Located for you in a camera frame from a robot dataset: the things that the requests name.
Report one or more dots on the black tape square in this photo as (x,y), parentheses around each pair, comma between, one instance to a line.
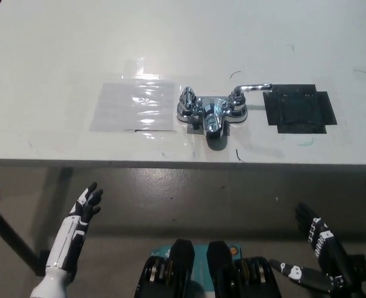
(297,107)

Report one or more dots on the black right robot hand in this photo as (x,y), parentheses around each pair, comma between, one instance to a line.
(335,257)

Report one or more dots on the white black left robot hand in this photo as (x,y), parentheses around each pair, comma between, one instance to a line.
(69,236)

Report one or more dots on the black metal table frame bar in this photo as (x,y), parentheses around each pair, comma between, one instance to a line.
(11,234)

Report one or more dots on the clear plastic sheet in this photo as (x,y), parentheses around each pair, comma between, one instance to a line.
(114,105)

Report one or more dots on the grey table leg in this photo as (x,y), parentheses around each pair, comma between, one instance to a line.
(65,177)

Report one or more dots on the chrome faucet body with spout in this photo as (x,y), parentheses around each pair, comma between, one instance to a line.
(212,119)

